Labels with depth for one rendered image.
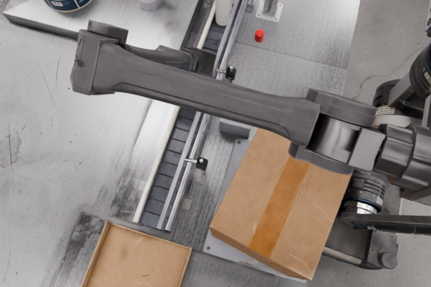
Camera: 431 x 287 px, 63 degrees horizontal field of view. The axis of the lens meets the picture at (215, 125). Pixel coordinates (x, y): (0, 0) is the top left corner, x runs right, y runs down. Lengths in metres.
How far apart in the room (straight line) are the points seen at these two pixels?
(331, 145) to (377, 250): 1.29
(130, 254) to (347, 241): 1.02
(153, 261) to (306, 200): 0.50
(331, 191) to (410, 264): 1.33
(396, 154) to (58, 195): 0.98
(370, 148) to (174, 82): 0.27
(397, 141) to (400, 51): 2.06
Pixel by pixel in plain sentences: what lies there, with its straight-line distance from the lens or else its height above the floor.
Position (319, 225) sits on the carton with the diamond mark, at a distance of 0.84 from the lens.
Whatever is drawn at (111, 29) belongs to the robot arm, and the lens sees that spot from 0.57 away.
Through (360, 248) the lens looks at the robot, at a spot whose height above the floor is 0.24.
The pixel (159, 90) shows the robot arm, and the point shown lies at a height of 1.50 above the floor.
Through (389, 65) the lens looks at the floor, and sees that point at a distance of 2.47.
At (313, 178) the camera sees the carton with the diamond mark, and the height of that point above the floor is 1.12.
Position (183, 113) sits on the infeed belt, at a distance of 1.14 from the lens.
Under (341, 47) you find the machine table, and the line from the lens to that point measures 1.38.
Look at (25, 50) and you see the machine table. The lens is 1.48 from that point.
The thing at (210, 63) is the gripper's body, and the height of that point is 1.01.
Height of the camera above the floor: 1.92
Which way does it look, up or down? 69 degrees down
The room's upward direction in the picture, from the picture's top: 2 degrees counter-clockwise
